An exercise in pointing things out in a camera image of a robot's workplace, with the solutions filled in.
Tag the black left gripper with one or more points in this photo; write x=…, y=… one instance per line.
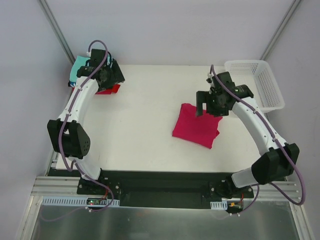
x=116, y=74

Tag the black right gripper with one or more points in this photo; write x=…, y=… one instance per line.
x=203, y=99

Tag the red t shirt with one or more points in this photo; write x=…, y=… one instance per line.
x=101, y=91

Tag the black t shirt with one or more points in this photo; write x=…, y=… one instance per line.
x=107, y=77

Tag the pink t shirt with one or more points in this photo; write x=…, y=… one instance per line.
x=201, y=130

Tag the teal t shirt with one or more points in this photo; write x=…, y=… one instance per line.
x=83, y=66

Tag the white plastic laundry basket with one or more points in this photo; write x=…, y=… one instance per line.
x=258, y=76

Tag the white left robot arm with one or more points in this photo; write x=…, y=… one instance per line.
x=67, y=134

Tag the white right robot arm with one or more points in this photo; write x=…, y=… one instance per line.
x=277, y=157

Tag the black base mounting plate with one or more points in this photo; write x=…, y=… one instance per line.
x=155, y=189

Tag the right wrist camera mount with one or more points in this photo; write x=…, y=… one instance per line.
x=210, y=78

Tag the left aluminium corner post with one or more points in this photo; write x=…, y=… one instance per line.
x=56, y=29

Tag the aluminium corner post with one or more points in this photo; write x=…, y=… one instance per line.
x=294, y=6
x=56, y=29

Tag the right aluminium corner post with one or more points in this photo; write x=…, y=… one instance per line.
x=294, y=6

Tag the right white cable duct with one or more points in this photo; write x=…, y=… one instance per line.
x=219, y=205

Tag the white cable duct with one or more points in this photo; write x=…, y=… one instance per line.
x=65, y=201
x=219, y=205

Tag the aluminium frame rail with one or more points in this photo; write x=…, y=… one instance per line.
x=66, y=186

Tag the left white cable duct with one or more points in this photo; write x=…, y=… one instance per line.
x=65, y=201

